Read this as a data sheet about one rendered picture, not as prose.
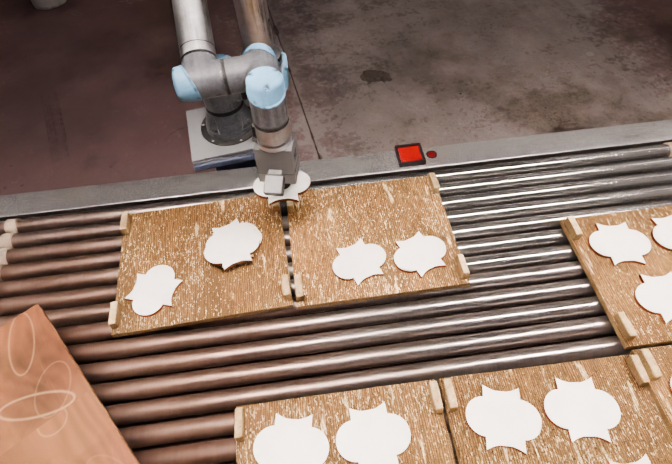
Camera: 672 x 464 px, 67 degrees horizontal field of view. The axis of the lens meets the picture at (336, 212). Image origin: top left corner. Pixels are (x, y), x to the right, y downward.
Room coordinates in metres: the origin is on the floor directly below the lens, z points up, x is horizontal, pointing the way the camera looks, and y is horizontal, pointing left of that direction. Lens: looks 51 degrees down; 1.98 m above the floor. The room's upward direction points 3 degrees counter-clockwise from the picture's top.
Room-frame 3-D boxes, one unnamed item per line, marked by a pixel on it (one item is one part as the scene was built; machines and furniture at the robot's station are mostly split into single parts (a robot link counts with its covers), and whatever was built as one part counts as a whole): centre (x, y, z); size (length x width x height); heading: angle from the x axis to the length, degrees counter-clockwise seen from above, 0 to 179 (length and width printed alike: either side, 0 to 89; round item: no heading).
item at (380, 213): (0.76, -0.09, 0.93); 0.41 x 0.35 x 0.02; 96
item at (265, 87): (0.82, 0.13, 1.33); 0.09 x 0.08 x 0.11; 10
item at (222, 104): (1.25, 0.32, 1.06); 0.13 x 0.12 x 0.14; 100
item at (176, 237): (0.72, 0.34, 0.93); 0.41 x 0.35 x 0.02; 98
